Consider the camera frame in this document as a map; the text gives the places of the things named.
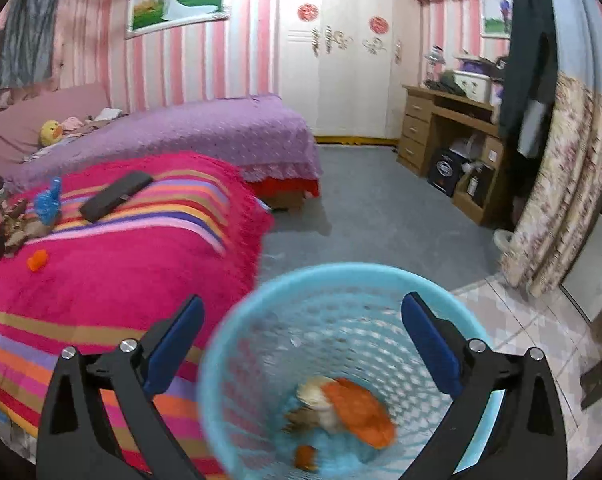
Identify grey window curtain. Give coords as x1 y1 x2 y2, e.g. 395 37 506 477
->
0 0 65 92

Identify dark cloth on desk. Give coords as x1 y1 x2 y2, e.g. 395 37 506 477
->
425 72 468 98

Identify black tablet case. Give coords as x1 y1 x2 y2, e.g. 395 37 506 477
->
79 170 156 224

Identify floral mattress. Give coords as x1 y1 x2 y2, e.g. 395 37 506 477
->
498 73 602 302

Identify striped pink blanket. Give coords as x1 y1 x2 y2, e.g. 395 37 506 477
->
0 151 276 480

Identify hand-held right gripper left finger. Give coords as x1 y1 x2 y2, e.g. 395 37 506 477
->
36 295 204 480

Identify black box under desk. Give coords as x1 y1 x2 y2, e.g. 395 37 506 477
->
427 147 465 197

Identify small framed picture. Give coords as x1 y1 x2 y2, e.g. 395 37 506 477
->
481 0 516 39

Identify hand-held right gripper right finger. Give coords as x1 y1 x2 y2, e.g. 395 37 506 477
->
401 291 566 480

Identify framed wedding picture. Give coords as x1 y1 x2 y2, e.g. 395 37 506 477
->
124 0 233 41

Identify desk lamp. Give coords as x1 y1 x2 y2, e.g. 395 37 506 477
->
425 44 448 82

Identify yellow duck plush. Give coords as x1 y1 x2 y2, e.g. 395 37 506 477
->
39 120 64 149

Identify white storage box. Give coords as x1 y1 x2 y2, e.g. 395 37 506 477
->
453 70 492 104

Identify dark hanging clothes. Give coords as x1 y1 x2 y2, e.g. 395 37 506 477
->
497 0 560 157

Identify wooden desk with drawers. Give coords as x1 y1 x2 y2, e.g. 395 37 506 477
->
396 84 512 227

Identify orange snack packet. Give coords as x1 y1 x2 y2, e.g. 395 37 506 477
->
325 379 398 451

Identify mauve bed headboard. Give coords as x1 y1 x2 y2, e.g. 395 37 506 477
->
0 82 112 181

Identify white wardrobe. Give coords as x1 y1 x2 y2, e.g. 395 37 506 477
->
278 0 425 142

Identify brown crumpled paper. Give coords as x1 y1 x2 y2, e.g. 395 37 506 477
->
0 200 58 257

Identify purple dotted bedspread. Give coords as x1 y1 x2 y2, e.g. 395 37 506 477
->
0 93 323 197

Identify light blue plastic basket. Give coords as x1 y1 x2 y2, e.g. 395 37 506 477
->
197 262 506 480

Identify blue plastic bag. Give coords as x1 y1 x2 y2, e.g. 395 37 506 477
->
33 177 64 227

